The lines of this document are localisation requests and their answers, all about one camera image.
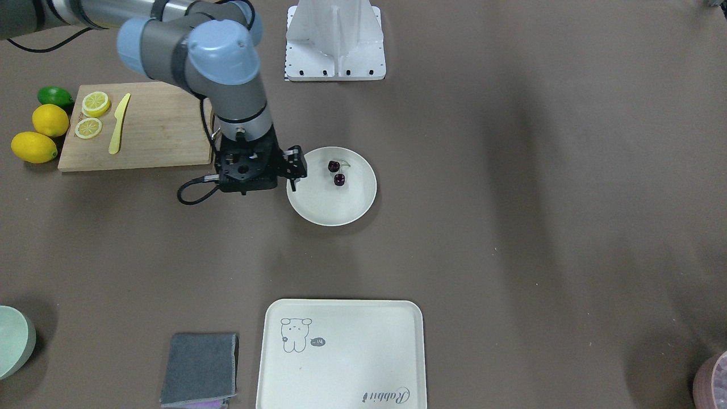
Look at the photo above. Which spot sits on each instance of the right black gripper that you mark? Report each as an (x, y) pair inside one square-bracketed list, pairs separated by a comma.
[(294, 163)]

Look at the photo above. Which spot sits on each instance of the white round plate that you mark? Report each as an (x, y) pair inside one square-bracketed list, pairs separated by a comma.
[(319, 201)]

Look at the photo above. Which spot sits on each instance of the dark red cherry pair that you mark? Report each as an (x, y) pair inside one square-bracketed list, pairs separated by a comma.
[(338, 168)]

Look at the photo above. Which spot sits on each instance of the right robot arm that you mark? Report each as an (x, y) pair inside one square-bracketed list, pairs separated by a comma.
[(207, 49)]

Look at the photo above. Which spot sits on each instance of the cream rectangular tray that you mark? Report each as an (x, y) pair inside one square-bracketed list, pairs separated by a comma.
[(342, 353)]

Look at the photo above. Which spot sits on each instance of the wooden cutting board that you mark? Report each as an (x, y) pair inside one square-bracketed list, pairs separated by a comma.
[(162, 127)]

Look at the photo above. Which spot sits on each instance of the yellow plastic knife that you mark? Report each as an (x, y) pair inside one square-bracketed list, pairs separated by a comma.
[(119, 115)]

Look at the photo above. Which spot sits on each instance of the grey folded cloth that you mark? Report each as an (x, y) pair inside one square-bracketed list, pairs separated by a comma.
[(200, 371)]

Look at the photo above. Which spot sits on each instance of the lemon slice outer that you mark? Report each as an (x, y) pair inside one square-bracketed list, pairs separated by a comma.
[(95, 104)]

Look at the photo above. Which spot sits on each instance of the lemon slice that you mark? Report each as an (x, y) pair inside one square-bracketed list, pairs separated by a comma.
[(95, 104), (88, 128)]

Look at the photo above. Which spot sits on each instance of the lemon slice inner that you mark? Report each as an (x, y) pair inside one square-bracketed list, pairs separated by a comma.
[(88, 128)]

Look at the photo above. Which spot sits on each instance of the whole lemon middle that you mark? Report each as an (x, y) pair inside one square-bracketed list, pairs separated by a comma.
[(50, 120)]

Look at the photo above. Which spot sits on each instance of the whole lemon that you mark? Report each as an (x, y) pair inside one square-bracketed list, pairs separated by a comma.
[(34, 147), (50, 120)]

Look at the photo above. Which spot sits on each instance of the green lime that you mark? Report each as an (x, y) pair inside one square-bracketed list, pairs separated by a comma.
[(55, 95)]

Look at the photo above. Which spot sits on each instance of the whole lemon outer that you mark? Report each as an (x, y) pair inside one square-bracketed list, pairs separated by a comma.
[(34, 147)]

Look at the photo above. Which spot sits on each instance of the mint green bowl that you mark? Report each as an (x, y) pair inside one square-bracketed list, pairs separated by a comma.
[(18, 340)]

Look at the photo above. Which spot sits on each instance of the pink bowl with ice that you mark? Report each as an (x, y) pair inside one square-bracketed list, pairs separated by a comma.
[(709, 385)]

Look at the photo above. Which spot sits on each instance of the white pedestal column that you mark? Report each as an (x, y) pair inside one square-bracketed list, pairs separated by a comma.
[(334, 41)]

